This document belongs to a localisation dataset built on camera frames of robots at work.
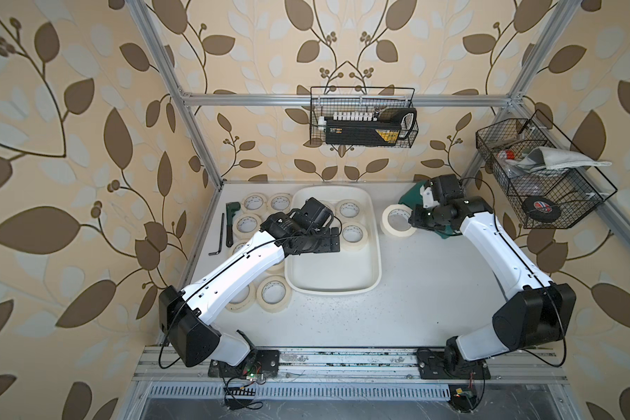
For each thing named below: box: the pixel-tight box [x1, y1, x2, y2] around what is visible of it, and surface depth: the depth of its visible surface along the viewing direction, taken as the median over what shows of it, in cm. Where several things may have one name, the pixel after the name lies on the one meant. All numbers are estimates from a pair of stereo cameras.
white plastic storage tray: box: [284, 184, 383, 296], surface depth 96 cm
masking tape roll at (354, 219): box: [335, 198, 364, 223], surface depth 107 cm
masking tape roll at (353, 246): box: [340, 221, 369, 252], surface depth 100 cm
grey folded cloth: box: [504, 146, 613, 171], surface depth 63 cm
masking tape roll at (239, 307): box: [225, 281, 257, 313], surface depth 85 cm
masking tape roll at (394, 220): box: [379, 203, 418, 238], surface depth 84 cm
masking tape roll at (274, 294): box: [255, 274, 293, 314], surface depth 88 cm
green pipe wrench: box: [225, 202, 241, 248], surface depth 112 cm
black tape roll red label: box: [522, 196, 562, 223], surface depth 73 cm
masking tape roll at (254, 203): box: [241, 192, 267, 214], surface depth 114 cm
